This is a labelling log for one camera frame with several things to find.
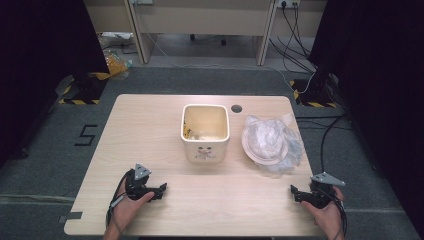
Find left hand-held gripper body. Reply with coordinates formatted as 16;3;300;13
124;162;158;203

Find person's left hand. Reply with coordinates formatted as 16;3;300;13
109;189;156;232

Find cream square container with face print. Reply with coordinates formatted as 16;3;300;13
180;103;231;164

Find bundle of black cables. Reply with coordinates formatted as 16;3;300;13
269;1;318;75

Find left hand-held gripper cable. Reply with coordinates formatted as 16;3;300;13
105;169;135;232

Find hand-held gripper cable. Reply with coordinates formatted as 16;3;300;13
316;186;349;238
105;169;135;232

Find black stand base striped tape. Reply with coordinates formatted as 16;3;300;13
289;73;338;109
57;71;110;106

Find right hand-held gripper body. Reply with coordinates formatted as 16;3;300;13
299;171;347;210

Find clear crumpled plastic bag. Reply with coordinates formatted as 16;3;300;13
242;113;305;175

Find beige office desk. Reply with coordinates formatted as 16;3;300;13
83;0;328;67

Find white power strip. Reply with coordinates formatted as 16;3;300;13
276;0;301;9

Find dark curtain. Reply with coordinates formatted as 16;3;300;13
308;0;424;232
0;0;110;169

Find beige round plate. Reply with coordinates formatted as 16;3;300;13
241;115;290;166

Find clear plastic bags on floor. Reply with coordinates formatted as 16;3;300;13
97;31;135;55

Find right hand-held gripper cable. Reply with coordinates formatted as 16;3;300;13
316;186;349;238

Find person's right hand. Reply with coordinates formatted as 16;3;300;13
301;185;345;234

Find yellow plastic bag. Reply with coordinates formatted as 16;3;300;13
104;52;130;80

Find black floor cable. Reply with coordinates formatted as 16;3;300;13
295;112;349;174

